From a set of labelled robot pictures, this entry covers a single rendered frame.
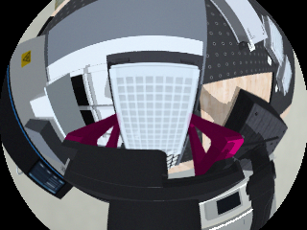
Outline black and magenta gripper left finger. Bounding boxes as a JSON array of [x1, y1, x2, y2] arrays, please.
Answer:
[[65, 113, 120, 148]]

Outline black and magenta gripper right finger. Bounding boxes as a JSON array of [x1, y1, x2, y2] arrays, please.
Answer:
[[188, 113, 244, 175]]

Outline white well plate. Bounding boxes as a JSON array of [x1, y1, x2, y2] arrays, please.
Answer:
[[109, 62, 200, 154], [284, 61, 292, 92], [272, 23, 283, 61]]

